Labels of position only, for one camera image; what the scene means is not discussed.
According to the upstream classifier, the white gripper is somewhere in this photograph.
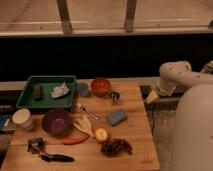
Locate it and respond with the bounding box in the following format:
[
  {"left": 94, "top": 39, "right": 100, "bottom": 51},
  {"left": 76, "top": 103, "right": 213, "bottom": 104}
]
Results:
[{"left": 145, "top": 84, "right": 174, "bottom": 104}]

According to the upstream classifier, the red chili pepper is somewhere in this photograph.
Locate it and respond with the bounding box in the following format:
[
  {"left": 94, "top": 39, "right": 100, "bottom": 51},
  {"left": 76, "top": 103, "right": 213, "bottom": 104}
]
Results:
[{"left": 61, "top": 135, "right": 89, "bottom": 145}]

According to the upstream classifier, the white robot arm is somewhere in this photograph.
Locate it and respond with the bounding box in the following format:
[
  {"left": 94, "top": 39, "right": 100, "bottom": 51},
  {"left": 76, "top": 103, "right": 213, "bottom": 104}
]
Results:
[{"left": 145, "top": 60, "right": 213, "bottom": 171}]

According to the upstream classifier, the red bowl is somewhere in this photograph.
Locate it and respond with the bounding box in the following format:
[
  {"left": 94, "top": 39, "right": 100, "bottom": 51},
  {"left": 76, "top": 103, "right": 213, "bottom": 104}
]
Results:
[{"left": 90, "top": 78, "right": 111, "bottom": 97}]

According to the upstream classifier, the purple bowl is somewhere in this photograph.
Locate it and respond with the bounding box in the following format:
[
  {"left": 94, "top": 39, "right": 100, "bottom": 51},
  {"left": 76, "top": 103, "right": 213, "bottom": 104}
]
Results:
[{"left": 42, "top": 108, "right": 71, "bottom": 135}]

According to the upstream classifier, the small metal cup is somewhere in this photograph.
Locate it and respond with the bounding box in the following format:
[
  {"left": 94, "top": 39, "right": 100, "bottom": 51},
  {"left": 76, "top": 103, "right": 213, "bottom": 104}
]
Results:
[{"left": 109, "top": 91, "right": 120, "bottom": 102}]

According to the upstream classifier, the blue sponge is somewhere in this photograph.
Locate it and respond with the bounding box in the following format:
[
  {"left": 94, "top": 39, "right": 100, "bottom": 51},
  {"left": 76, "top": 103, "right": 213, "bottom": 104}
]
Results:
[{"left": 107, "top": 110, "right": 127, "bottom": 126}]

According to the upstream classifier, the apple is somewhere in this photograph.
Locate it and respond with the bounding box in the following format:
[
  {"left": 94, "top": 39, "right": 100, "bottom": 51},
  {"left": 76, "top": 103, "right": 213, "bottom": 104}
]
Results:
[{"left": 95, "top": 128, "right": 109, "bottom": 143}]

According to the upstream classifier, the bunch of dark grapes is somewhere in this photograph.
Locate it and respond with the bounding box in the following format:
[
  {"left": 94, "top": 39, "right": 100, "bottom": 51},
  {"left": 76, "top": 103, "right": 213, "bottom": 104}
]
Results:
[{"left": 101, "top": 139, "right": 133, "bottom": 157}]

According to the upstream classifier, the small blue cup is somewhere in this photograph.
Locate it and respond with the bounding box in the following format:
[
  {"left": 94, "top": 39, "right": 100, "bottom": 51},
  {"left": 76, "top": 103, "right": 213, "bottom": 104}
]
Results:
[{"left": 77, "top": 83, "right": 89, "bottom": 97}]

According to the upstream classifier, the banana peel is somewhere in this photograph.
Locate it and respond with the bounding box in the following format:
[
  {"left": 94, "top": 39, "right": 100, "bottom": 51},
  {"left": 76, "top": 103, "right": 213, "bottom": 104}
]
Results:
[{"left": 73, "top": 114, "right": 95, "bottom": 138}]

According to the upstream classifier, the crumpled white cloth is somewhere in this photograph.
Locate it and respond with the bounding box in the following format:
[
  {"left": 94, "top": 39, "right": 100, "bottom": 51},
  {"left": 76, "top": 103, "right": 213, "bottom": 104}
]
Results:
[{"left": 51, "top": 82, "right": 70, "bottom": 99}]

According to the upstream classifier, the green plastic tray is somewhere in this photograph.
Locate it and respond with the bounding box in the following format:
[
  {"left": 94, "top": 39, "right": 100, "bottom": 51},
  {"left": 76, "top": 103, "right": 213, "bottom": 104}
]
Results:
[{"left": 16, "top": 75, "right": 76, "bottom": 110}]

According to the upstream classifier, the dark brown block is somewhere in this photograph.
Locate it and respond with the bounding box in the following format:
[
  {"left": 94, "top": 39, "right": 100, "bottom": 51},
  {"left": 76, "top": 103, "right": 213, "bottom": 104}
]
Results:
[{"left": 33, "top": 84, "right": 43, "bottom": 100}]

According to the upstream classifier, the white paper cup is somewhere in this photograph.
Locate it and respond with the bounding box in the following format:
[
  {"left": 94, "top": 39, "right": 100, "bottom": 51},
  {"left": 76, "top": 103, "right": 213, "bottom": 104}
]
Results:
[{"left": 12, "top": 108, "right": 33, "bottom": 130}]

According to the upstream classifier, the blue object at left edge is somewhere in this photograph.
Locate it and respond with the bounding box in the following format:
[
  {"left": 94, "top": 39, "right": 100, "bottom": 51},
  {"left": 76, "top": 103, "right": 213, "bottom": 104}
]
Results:
[{"left": 0, "top": 115, "right": 10, "bottom": 130}]

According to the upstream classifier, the black handled can opener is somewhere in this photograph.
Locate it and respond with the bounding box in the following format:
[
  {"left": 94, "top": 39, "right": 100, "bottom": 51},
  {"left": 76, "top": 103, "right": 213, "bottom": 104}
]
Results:
[{"left": 27, "top": 137, "right": 74, "bottom": 162}]

